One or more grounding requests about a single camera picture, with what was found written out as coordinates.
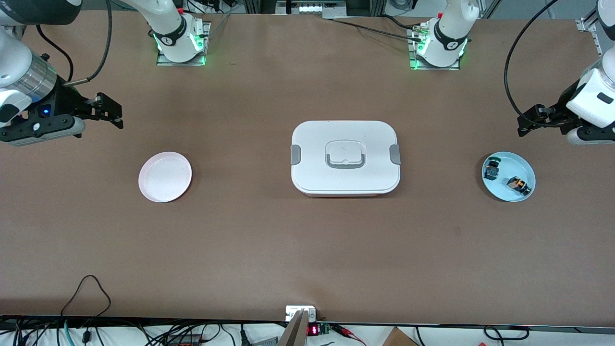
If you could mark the white mount bracket plate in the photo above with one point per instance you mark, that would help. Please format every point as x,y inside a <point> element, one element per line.
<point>291,311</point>

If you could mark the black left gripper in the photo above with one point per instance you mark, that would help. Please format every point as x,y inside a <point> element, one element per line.
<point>560,113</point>

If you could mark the aluminium camera mount profile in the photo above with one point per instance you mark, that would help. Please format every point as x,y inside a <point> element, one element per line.
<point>294,332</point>

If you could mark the brown cardboard box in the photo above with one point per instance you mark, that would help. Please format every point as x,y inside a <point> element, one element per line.
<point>399,338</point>

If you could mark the pink round plate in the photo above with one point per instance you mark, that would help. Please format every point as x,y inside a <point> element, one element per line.
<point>165,177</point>

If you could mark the light blue round plate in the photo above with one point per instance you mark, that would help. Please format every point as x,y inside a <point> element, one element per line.
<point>509,166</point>

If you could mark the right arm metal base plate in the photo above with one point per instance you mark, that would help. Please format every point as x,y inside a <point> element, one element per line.
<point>207,43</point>

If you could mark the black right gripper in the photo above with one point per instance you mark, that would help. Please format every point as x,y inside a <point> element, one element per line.
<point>65,102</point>

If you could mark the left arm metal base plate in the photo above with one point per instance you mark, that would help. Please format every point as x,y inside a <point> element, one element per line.
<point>411,57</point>

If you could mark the red digit display module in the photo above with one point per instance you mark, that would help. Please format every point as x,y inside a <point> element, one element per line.
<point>313,329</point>

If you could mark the white lidded lunch box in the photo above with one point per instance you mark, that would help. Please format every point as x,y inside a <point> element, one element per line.
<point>346,178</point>

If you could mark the orange push-button switch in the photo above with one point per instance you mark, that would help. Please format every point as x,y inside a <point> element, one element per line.
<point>519,185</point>

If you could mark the aluminium rail with bracket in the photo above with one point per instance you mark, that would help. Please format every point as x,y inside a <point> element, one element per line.
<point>587,25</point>

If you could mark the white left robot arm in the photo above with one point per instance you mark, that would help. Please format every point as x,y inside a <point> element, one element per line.
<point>449,33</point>

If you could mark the green push-button switch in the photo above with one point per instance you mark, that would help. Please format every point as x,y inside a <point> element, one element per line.
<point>492,169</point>

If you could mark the aluminium background frame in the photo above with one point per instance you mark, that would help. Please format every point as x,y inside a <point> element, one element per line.
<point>331,5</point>

